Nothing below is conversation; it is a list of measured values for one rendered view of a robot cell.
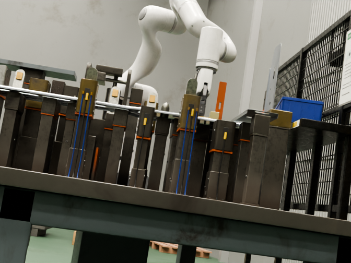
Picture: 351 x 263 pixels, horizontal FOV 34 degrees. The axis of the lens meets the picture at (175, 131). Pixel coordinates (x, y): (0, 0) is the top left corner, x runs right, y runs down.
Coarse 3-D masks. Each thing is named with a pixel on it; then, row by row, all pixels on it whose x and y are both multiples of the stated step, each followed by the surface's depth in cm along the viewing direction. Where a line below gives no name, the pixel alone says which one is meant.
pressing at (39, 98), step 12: (24, 96) 219; (36, 96) 215; (48, 96) 210; (60, 96) 202; (96, 108) 217; (108, 108) 217; (120, 108) 212; (132, 108) 204; (156, 120) 225; (204, 120) 211
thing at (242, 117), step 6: (240, 114) 187; (246, 114) 186; (252, 114) 184; (258, 114) 183; (264, 114) 181; (270, 114) 180; (276, 114) 178; (234, 120) 197; (240, 120) 199; (246, 120) 197; (270, 120) 187
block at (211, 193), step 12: (216, 120) 194; (216, 132) 192; (228, 132) 192; (216, 144) 192; (228, 144) 192; (216, 156) 192; (228, 156) 192; (216, 168) 192; (216, 180) 191; (204, 192) 196; (216, 192) 190
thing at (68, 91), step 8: (64, 88) 228; (72, 88) 228; (72, 96) 228; (64, 112) 226; (64, 120) 227; (64, 128) 227; (56, 136) 226; (56, 144) 225; (56, 152) 225; (56, 160) 225; (56, 168) 224
